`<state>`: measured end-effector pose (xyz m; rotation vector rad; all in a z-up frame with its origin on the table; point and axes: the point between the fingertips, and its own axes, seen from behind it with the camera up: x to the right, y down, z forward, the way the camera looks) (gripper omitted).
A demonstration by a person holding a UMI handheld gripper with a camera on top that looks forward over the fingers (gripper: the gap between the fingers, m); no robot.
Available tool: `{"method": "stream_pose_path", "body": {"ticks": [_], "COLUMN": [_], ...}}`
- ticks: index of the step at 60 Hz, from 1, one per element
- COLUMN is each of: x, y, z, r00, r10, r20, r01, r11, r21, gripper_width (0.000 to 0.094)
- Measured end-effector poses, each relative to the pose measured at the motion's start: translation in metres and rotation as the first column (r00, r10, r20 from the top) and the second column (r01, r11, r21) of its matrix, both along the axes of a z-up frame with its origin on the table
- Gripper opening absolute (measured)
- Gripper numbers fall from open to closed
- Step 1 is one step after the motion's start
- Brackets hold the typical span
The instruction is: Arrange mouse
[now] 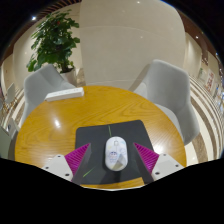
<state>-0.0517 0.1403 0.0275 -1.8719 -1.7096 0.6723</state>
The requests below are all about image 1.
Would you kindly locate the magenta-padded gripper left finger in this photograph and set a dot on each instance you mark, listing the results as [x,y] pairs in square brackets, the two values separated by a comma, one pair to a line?
[77,159]

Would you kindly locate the black mouse pad green lines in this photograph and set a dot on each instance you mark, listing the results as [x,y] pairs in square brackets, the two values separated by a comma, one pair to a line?
[96,133]

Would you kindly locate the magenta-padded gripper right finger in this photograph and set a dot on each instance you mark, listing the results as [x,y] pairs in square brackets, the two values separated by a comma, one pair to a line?
[148,159]

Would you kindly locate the grey-green armchair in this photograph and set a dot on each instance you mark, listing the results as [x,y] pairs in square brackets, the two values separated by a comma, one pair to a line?
[6,140]

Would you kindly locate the grey shell chair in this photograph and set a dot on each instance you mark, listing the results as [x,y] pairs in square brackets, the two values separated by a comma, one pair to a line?
[40,85]
[166,90]

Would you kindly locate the pale distant chair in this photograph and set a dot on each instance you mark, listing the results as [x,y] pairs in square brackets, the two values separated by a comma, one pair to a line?
[10,93]

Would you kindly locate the potted green leafy plant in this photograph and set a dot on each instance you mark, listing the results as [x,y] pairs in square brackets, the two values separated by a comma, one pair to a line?
[53,40]

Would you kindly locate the white power strip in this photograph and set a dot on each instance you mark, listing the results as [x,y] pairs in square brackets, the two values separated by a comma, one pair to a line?
[64,94]

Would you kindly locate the white printed computer mouse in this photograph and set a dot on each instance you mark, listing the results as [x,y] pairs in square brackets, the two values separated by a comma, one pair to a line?
[116,155]

